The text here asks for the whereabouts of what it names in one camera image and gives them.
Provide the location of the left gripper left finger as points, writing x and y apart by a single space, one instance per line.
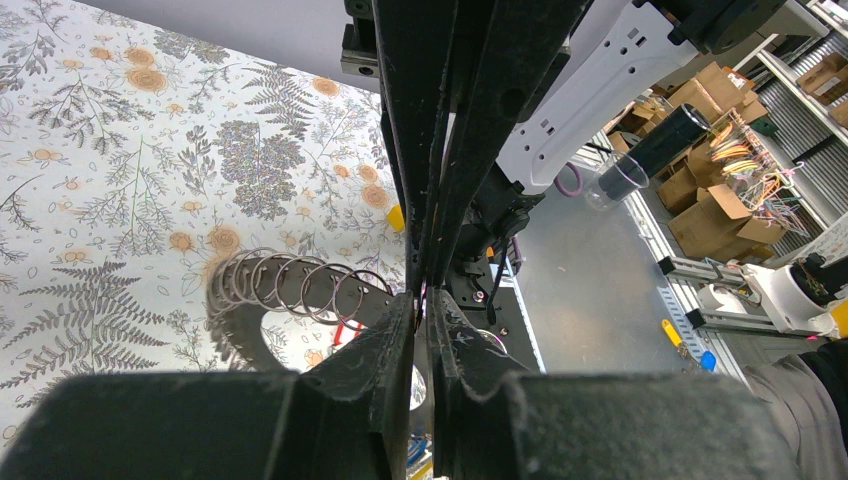
347 418

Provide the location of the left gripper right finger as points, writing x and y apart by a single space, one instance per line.
494 419

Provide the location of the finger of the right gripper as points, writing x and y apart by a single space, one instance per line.
413 40
521 40

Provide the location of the key organiser with rings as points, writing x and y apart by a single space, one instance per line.
268 309

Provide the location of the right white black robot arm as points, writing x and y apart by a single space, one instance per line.
616 51

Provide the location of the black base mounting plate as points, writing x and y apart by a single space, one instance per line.
492 304

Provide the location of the yellow tag on base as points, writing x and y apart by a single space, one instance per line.
395 219

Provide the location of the floral patterned table mat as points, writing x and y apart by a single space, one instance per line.
133 161

